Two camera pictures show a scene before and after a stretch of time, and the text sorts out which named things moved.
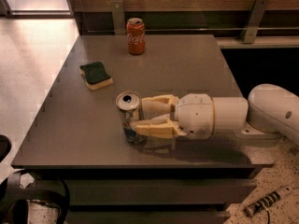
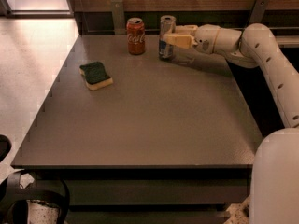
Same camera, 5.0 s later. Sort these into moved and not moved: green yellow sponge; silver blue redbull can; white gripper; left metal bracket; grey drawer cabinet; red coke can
Moved: white gripper; silver blue redbull can
Not moved: left metal bracket; grey drawer cabinet; red coke can; green yellow sponge
